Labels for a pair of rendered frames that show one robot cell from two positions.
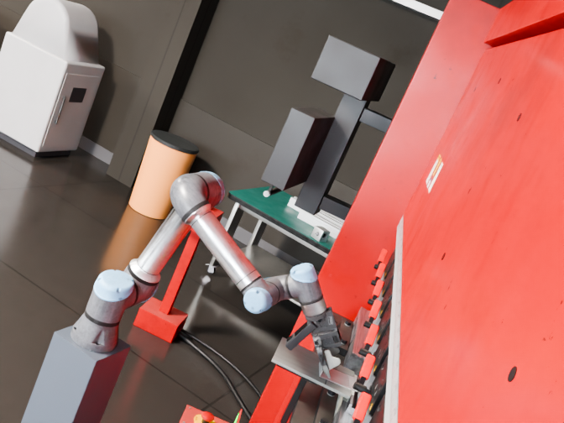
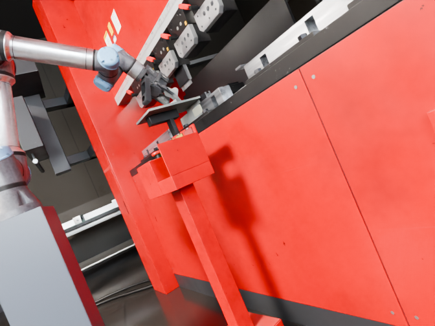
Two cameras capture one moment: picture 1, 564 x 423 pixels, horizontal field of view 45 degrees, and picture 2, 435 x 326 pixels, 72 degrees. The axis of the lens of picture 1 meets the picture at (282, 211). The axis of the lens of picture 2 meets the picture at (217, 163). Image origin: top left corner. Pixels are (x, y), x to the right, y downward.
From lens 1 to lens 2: 1.59 m
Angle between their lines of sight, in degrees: 41
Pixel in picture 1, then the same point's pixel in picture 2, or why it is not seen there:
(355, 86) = (27, 65)
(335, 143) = (44, 127)
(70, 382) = (35, 251)
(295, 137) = (21, 112)
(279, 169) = (28, 136)
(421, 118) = not seen: hidden behind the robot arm
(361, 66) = not seen: hidden behind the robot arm
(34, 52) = not seen: outside the picture
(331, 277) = (114, 154)
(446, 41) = (52, 8)
